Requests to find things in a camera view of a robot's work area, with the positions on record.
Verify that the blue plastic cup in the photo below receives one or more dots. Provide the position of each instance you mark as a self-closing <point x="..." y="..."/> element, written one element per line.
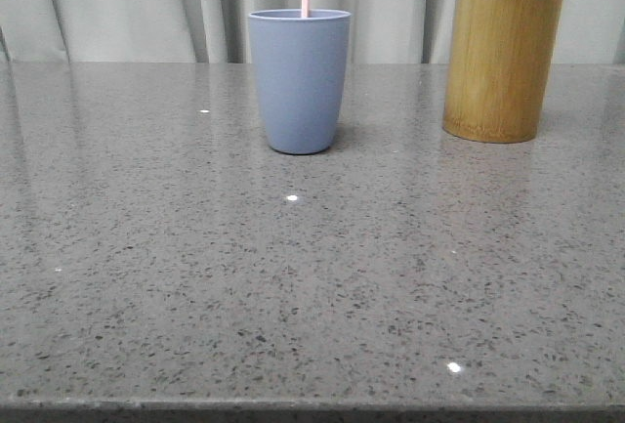
<point x="300" y="65"/>

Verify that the grey-white curtain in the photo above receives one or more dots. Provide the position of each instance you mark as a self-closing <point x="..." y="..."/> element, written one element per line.
<point x="215" y="31"/>

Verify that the bamboo wooden cylinder holder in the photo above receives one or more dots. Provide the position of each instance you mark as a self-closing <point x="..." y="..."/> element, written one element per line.
<point x="500" y="59"/>

